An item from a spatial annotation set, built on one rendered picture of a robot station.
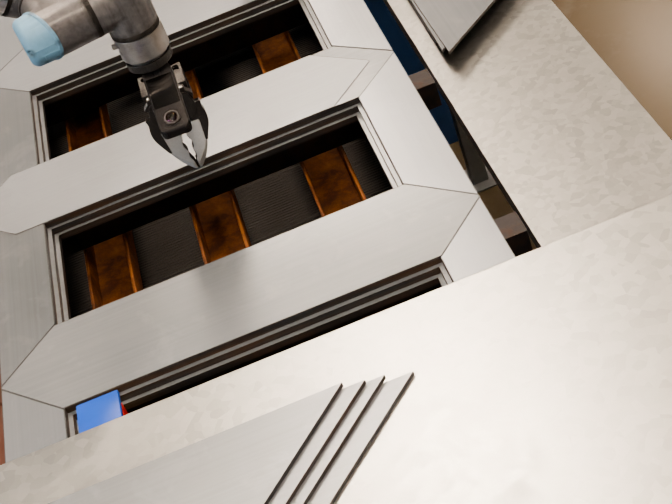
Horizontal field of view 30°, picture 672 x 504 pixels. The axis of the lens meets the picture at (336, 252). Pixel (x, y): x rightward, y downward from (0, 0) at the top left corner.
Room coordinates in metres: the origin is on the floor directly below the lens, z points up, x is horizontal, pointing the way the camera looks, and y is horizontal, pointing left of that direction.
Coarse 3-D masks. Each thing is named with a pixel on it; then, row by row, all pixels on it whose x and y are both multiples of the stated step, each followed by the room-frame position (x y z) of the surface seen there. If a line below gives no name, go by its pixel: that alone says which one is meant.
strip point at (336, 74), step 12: (312, 60) 1.90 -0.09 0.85; (324, 60) 1.89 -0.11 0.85; (336, 60) 1.87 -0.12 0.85; (348, 60) 1.86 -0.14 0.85; (360, 60) 1.84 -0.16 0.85; (324, 72) 1.85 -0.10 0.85; (336, 72) 1.84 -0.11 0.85; (348, 72) 1.82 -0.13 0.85; (360, 72) 1.81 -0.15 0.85; (324, 84) 1.82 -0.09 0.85; (336, 84) 1.80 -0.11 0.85; (348, 84) 1.79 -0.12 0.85; (336, 96) 1.77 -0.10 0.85
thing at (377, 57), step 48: (288, 0) 2.18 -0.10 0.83; (336, 48) 1.91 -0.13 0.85; (48, 96) 2.18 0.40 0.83; (48, 144) 2.02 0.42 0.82; (240, 144) 1.74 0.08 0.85; (288, 144) 1.73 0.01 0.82; (144, 192) 1.73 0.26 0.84; (48, 240) 1.71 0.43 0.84; (384, 288) 1.29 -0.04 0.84; (288, 336) 1.29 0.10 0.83; (144, 384) 1.29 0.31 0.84
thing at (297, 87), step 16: (288, 64) 1.92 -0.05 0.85; (304, 64) 1.90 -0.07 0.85; (272, 80) 1.89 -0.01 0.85; (288, 80) 1.87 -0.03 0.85; (304, 80) 1.85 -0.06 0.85; (288, 96) 1.82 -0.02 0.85; (304, 96) 1.80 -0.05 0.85; (320, 96) 1.79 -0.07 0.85; (288, 112) 1.78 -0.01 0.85; (304, 112) 1.76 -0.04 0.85
